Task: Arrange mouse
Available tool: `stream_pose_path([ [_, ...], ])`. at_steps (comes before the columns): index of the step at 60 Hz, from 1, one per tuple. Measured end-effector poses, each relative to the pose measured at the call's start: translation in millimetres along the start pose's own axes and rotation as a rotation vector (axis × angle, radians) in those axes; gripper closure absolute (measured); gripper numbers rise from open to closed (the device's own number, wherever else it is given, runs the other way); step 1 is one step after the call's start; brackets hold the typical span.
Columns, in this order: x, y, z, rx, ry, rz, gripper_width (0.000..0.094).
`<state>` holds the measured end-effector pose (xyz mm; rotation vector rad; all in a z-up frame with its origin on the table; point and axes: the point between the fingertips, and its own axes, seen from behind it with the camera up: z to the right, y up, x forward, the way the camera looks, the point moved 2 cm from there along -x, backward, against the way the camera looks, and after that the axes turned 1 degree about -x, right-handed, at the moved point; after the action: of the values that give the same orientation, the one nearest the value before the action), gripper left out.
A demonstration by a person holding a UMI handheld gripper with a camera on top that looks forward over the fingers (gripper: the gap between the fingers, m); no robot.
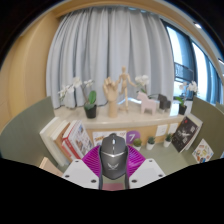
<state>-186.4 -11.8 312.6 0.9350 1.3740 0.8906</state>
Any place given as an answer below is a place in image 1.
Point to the dark grey computer mouse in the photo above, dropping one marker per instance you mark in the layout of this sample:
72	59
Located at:
114	156

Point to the olive desk partition panel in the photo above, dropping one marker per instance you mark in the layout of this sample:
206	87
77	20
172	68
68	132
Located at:
23	133
213	120

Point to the black book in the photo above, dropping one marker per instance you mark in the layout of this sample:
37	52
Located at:
184	135

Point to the white orchid in black pot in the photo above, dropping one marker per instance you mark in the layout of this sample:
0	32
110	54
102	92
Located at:
90	111
142	80
182	109

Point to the wooden artist mannequin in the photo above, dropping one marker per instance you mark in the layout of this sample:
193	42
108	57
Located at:
124	83

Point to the food picture sticker card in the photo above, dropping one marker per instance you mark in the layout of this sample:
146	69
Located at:
202	151

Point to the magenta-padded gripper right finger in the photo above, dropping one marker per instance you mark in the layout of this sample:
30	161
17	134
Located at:
148	171

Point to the pale orange card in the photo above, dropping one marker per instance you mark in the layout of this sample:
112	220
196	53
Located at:
50	166

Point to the light wooden desk shelf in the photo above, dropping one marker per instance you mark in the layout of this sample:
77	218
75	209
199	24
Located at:
133	120

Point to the window with dark frame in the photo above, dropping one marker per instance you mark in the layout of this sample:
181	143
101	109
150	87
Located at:
183	53

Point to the black wooden horse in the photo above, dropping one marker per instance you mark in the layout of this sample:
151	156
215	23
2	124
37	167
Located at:
164	102

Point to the pink wooden horse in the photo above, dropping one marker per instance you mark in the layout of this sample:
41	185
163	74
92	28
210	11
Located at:
148	103

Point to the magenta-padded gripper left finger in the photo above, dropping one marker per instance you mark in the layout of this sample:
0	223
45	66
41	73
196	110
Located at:
80	173

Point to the white leaning book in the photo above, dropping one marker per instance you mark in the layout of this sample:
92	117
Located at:
51	138

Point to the round purple sign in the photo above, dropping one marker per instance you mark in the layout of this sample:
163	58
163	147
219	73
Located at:
132	136

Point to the white sticker sheet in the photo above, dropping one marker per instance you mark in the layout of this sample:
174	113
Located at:
98	137

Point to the grey curtain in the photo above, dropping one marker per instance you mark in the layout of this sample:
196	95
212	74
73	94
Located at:
106	43

